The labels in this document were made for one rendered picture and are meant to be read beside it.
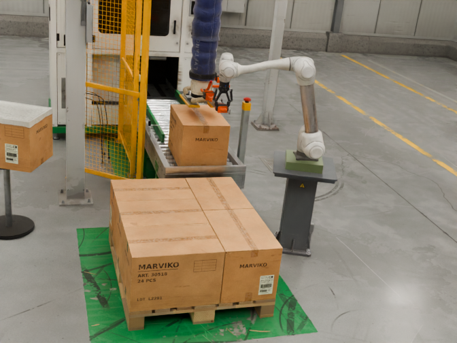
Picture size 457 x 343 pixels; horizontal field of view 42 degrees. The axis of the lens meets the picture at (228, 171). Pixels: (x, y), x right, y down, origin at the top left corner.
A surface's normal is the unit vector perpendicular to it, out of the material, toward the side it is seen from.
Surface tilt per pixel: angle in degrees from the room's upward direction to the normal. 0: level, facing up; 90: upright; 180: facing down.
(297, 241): 90
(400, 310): 0
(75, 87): 90
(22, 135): 90
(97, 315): 0
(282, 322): 0
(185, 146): 90
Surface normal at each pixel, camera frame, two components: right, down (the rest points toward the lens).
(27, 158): -0.15, 0.36
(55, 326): 0.10, -0.92
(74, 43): 0.29, 0.39
